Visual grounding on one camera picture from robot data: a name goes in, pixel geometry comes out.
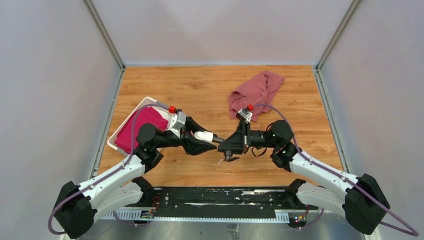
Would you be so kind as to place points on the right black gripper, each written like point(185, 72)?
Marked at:
point(243, 128)

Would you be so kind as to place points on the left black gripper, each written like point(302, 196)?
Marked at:
point(190, 143)

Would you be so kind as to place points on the white pipe elbow fitting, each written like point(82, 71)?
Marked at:
point(205, 136)

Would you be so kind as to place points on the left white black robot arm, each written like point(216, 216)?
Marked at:
point(78, 206)

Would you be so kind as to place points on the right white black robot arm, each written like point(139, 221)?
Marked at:
point(359, 199)

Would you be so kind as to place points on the magenta cloth in basket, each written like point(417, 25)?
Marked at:
point(131, 128)

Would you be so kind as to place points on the white plastic basket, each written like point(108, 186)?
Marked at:
point(165, 110)

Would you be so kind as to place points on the dusty pink cloth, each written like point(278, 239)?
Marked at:
point(259, 90)

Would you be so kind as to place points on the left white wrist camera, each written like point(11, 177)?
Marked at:
point(177, 123)

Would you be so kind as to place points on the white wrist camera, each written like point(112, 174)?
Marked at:
point(244, 115)
point(177, 123)

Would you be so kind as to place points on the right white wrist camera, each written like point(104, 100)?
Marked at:
point(244, 115)

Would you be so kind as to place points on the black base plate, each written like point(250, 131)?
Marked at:
point(220, 202)

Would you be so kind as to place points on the aluminium frame rail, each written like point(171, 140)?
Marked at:
point(129, 213)

